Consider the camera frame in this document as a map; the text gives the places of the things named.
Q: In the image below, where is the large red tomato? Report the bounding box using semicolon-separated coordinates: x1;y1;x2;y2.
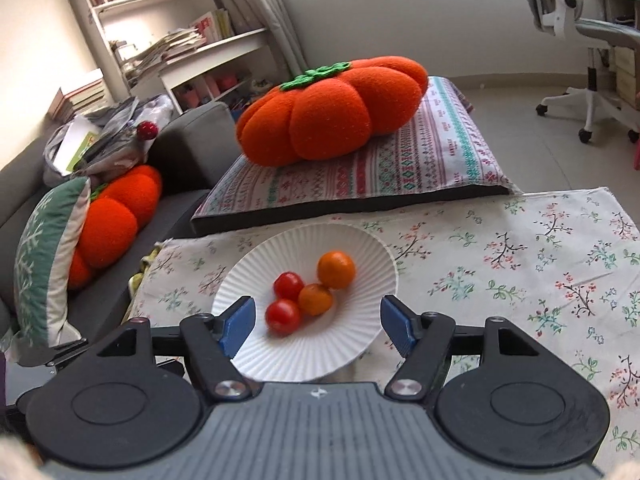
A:
265;299;302;335

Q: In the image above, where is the orange tomato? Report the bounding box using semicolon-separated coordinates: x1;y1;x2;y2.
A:
298;284;333;316

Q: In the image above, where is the yellow green cloth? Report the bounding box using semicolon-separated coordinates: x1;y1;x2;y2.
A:
127;243;163;300

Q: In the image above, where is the white ribbed plate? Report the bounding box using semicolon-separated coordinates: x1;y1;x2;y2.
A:
212;223;398;382

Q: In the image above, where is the floral tablecloth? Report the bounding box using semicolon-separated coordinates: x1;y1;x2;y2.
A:
130;188;639;471

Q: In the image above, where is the orange cushion on sofa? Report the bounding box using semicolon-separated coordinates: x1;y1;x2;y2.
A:
67;165;163;290

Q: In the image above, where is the striped patterned pillow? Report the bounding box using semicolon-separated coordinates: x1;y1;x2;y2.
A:
191;76;519;236

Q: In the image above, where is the grey sofa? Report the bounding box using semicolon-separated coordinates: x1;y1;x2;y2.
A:
1;102;240;367

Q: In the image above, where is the green snowflake pillow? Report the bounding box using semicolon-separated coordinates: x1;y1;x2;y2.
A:
13;177;91;348

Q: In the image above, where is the red strawberry plush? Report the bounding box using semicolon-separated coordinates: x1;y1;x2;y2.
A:
136;120;160;142

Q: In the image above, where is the pile of clothes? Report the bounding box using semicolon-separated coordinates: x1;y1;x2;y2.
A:
43;94;175;188

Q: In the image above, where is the orange pumpkin cushion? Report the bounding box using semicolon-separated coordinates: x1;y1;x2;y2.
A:
235;55;428;167

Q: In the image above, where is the white bookshelf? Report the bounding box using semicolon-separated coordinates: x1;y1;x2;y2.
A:
70;0;286;113

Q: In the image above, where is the white office chair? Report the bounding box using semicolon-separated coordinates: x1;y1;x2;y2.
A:
527;0;639;144

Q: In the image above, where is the wooden desk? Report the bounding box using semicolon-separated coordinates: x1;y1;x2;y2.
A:
600;0;639;110

